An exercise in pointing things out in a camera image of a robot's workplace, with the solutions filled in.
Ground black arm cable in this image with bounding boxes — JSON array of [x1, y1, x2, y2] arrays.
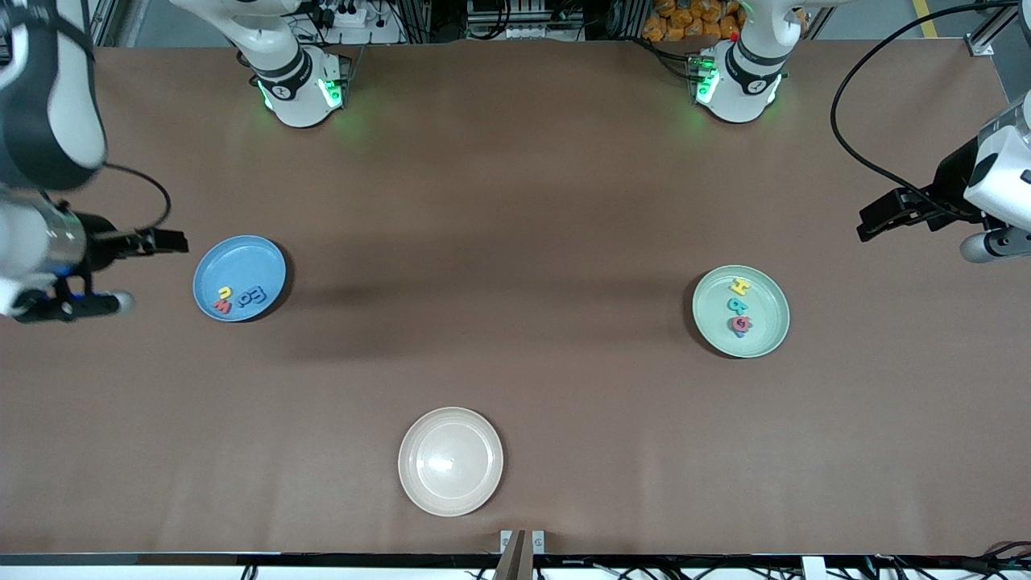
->
[[830, 0, 1031, 220], [101, 164, 173, 236]]

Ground white power strip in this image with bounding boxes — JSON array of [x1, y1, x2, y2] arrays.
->
[[310, 0, 404, 45]]

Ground beige plate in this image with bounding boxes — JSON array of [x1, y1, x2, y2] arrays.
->
[[398, 407, 504, 517]]

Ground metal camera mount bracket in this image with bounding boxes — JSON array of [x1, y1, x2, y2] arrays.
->
[[499, 529, 546, 580]]

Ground green plate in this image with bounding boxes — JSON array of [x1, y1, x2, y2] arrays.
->
[[692, 265, 791, 358]]

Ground orange packets pile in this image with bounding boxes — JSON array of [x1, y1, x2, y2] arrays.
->
[[642, 0, 809, 43]]

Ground blue plate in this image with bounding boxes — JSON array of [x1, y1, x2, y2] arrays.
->
[[193, 234, 288, 323]]

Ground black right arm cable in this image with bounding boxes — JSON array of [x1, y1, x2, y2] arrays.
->
[[101, 164, 173, 236]]

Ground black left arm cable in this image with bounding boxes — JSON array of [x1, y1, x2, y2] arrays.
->
[[830, 0, 1031, 220]]

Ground aluminium frame profile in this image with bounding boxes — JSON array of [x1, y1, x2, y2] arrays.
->
[[963, 0, 1031, 57], [87, 0, 130, 48]]

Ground white electronics box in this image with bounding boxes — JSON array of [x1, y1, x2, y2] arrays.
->
[[467, 0, 582, 41]]

